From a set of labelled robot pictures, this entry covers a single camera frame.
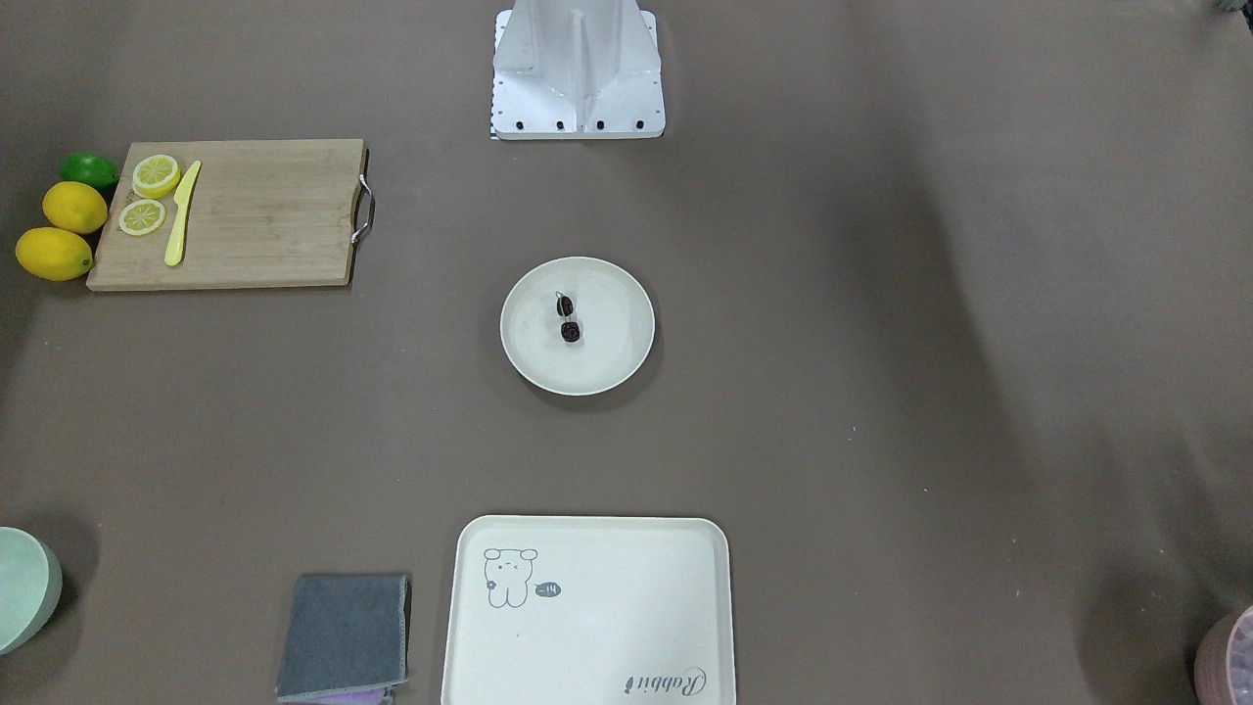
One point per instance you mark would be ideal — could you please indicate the cream rectangular tray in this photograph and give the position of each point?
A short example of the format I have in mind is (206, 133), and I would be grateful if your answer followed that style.
(590, 610)

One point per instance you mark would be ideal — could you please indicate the round cream plate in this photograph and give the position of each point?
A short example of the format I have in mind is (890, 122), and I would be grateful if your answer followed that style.
(616, 318)

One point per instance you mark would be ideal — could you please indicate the grey folded cloth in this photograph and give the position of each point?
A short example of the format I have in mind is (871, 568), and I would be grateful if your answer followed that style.
(346, 640)

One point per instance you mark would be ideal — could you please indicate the yellow plastic knife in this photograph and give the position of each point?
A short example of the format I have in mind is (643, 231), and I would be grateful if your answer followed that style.
(182, 197)

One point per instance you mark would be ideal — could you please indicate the lemon slice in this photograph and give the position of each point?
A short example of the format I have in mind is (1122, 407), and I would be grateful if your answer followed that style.
(142, 217)
(155, 177)

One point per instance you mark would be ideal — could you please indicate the green lime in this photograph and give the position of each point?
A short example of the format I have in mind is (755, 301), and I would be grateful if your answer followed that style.
(90, 169)

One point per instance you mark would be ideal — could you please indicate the yellow lemon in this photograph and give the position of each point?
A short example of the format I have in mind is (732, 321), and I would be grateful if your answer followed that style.
(53, 253)
(75, 206)

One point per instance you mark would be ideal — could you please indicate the light green bowl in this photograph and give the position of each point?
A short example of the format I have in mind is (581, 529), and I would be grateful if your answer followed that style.
(31, 584)

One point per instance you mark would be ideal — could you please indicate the pink bowl with ice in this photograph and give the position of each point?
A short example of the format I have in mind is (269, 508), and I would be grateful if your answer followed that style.
(1222, 667)

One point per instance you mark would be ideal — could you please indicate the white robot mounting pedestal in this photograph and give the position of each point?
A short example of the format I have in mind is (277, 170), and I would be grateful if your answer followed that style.
(576, 70)

